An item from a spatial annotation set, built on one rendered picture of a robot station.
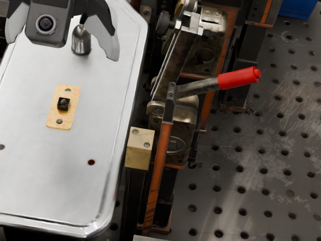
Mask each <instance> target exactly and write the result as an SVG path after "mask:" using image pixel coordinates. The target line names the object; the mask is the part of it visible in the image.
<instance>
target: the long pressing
mask: <svg viewBox="0 0 321 241"><path fill-rule="evenodd" d="M105 1H106V2H107V4H108V6H112V7H113V8H114V9H115V11H116V13H117V16H118V26H117V35H118V39H119V44H120V55H119V60H118V62H115V61H113V60H110V59H108V58H107V55H106V52H105V50H104V49H103V48H101V47H100V46H99V44H98V40H97V39H96V38H95V37H94V36H93V35H91V51H90V52H89V53H88V54H86V55H77V54H75V53H74V52H73V51H72V49H71V48H72V31H73V29H74V28H75V27H76V26H77V25H79V24H80V21H81V19H82V15H83V14H81V15H79V16H74V18H71V23H70V28H69V33H68V38H67V42H66V45H65V46H64V47H62V48H53V47H48V46H42V45H36V44H32V43H31V42H30V41H29V39H28V38H27V37H26V35H25V33H24V30H25V26H24V28H23V31H22V33H21V34H19V35H18V36H17V39H16V41H15V42H14V43H11V44H7V47H6V49H5V52H4V54H3V57H2V59H1V62H0V145H4V146H5V148H4V149H3V150H0V227H4V228H10V229H16V230H23V231H29V232H35V233H41V234H47V235H52V236H58V237H64V238H70V239H75V240H90V239H93V238H96V237H98V236H100V235H102V234H103V233H104V232H105V231H106V230H107V229H108V228H109V226H110V224H111V222H112V219H113V215H114V211H115V206H116V201H117V196H118V190H119V185H120V180H121V175H122V170H123V165H124V161H125V156H126V151H127V144H128V138H129V133H130V128H131V125H132V120H133V115H134V110H135V106H136V101H137V96H138V91H139V85H140V80H141V75H142V70H143V65H144V60H145V56H146V51H147V46H148V41H149V35H150V27H149V24H148V22H147V21H146V20H145V19H144V18H143V17H142V16H141V15H140V14H139V13H138V12H137V11H136V10H135V9H134V8H133V7H132V6H131V5H130V4H129V3H128V2H127V1H126V0H105ZM58 84H67V85H72V86H79V87H80V88H81V92H80V96H79V100H78V104H77V107H76V111H75V116H74V120H73V124H72V127H71V129H70V130H68V131H66V130H60V129H54V128H48V127H47V126H46V120H47V117H48V113H49V110H50V107H51V103H52V100H53V97H54V93H55V89H56V86H57V85H58ZM89 160H94V161H95V164H94V165H89V164H88V161H89Z"/></svg>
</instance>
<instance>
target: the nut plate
mask: <svg viewBox="0 0 321 241"><path fill-rule="evenodd" d="M67 89H69V90H71V92H70V93H65V90H67ZM80 92H81V88H80V87H79V86H72V85H67V84H58V85H57V86H56V89H55V93H54V96H53V100H52V103H51V107H50V110H49V113H48V117H47V120H46V126H47V127H48V128H54V129H60V130H66V131H68V130H70V129H71V127H72V124H73V120H74V116H75V111H76V107H77V104H78V100H79V96H80ZM62 99H65V100H66V104H61V101H62ZM58 119H61V120H62V121H63V123H62V124H57V123H56V122H57V120H58Z"/></svg>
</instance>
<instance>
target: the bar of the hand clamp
mask: <svg viewBox="0 0 321 241"><path fill-rule="evenodd" d="M170 16H171V15H169V12H167V11H163V13H162V12H161V13H160V16H159V19H158V22H157V26H156V30H157V31H158V33H159V34H163V33H166V31H167V28H169V29H172V30H173V31H172V32H173V33H174V36H173V39H172V41H171V44H170V47H169V49H168V51H167V54H166V56H165V59H164V61H163V64H162V66H161V69H160V71H159V74H158V76H157V79H156V82H155V84H154V87H153V89H152V92H151V94H150V97H152V100H151V101H154V100H155V101H161V102H164V103H165V102H166V97H167V92H168V86H169V82H175V83H177V80H178V78H179V76H180V74H181V71H182V69H183V67H184V64H185V62H186V60H187V58H188V55H189V53H190V51H191V49H192V46H193V44H194V42H195V40H198V41H199V40H200V39H201V38H204V39H208V37H209V31H205V30H203V26H200V25H199V22H200V14H197V13H194V12H189V11H183V13H182V16H181V19H180V20H179V19H176V21H175V22H174V21H170ZM153 92H154V94H153Z"/></svg>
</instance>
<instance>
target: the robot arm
mask: <svg viewBox="0 0 321 241"><path fill-rule="evenodd" d="M84 12H86V14H87V16H86V19H85V22H84V28H85V29H86V30H87V32H88V33H90V34H92V35H93V36H94V37H95V38H96V39H97V40H98V44H99V46H100V47H101V48H103V49H104V50H105V52H106V55H107V58H108V59H110V60H113V61H115V62H118V60H119V55H120V44H119V39H118V35H117V26H118V16H117V13H116V11H115V9H114V8H113V7H112V6H108V4H107V2H106V1H105V0H10V2H9V7H8V12H7V17H6V18H7V19H6V24H5V36H6V41H7V43H8V44H11V43H14V42H15V41H16V39H17V36H18V35H19V34H21V33H22V31H23V28H24V26H25V30H24V33H25V35H26V37H27V38H28V39H29V41H30V42H31V43H32V44H36V45H42V46H48V47H53V48H62V47H64V46H65V45H66V42H67V38H68V33H69V28H70V23H71V18H74V16H79V15H81V14H83V13H84Z"/></svg>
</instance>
